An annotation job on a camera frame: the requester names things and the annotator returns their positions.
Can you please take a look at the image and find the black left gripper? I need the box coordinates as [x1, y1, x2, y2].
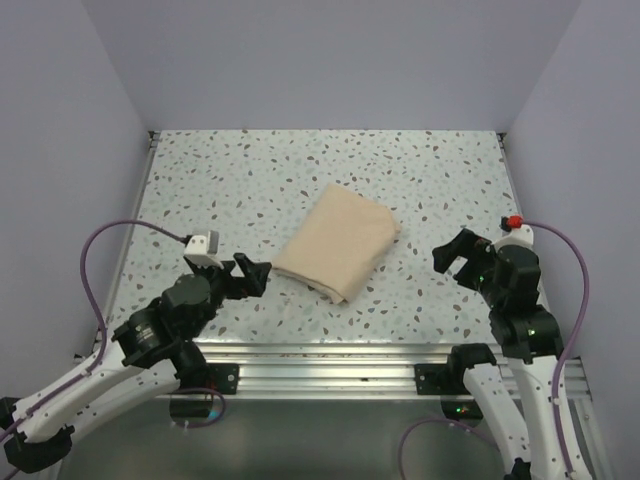
[188, 251, 271, 337]

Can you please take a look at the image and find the beige cloth mat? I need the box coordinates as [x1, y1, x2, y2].
[272, 184, 401, 304]

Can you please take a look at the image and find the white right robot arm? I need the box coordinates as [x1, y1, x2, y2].
[432, 227, 592, 479]

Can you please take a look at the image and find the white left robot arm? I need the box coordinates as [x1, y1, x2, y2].
[1, 253, 272, 474]

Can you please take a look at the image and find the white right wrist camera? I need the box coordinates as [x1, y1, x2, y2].
[493, 225, 534, 251]

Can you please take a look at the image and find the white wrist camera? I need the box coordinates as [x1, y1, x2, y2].
[493, 225, 534, 251]
[184, 230, 223, 268]

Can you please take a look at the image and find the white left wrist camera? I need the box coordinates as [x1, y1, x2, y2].
[184, 230, 223, 268]

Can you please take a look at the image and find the aluminium rail frame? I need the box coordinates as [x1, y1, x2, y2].
[37, 130, 614, 480]

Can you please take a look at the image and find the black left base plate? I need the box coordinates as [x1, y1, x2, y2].
[202, 363, 240, 396]

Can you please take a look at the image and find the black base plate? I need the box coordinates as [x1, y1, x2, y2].
[414, 363, 457, 396]
[202, 363, 240, 396]

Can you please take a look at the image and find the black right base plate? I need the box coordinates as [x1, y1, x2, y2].
[414, 363, 457, 396]

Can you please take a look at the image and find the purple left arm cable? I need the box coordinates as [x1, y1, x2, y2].
[0, 220, 229, 441]

